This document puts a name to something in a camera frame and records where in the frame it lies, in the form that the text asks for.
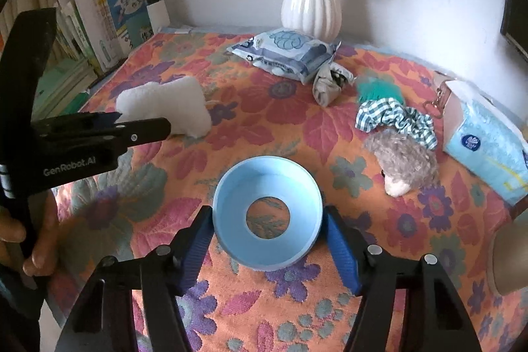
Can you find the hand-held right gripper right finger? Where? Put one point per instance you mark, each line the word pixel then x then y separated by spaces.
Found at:
pixel 342 253

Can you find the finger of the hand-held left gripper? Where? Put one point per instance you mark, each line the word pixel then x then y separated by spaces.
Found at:
pixel 140 131
pixel 74 122

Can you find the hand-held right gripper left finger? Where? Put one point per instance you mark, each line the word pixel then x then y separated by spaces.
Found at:
pixel 196 253

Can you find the white fluffy plush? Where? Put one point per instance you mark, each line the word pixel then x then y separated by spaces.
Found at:
pixel 173 104

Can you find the person's left hand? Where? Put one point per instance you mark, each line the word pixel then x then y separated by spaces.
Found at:
pixel 43 236

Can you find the row of books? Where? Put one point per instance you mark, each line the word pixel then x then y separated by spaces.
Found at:
pixel 66 59

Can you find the brown hedgehog plush toy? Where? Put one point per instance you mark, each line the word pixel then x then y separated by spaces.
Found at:
pixel 404 159

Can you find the blue cover workbook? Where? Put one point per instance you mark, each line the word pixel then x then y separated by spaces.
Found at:
pixel 130 18

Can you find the floral blanket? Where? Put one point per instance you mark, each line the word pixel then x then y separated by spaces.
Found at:
pixel 268 117

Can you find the blue checked fabric scrunchie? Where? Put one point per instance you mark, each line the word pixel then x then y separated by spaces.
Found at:
pixel 387 115

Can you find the blue white tissue pack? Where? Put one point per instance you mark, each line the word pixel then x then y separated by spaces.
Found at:
pixel 288 51

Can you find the beige rounded object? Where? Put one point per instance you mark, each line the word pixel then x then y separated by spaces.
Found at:
pixel 511 257

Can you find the grey-blue bunched cloth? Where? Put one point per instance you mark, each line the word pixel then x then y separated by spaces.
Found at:
pixel 330 84

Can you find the light blue tissue box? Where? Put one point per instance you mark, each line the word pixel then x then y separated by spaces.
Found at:
pixel 482 146

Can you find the metal key clasp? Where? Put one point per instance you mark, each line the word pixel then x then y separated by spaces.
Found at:
pixel 441 96

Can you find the dark picture frame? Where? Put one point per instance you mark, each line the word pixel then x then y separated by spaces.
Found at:
pixel 515 22

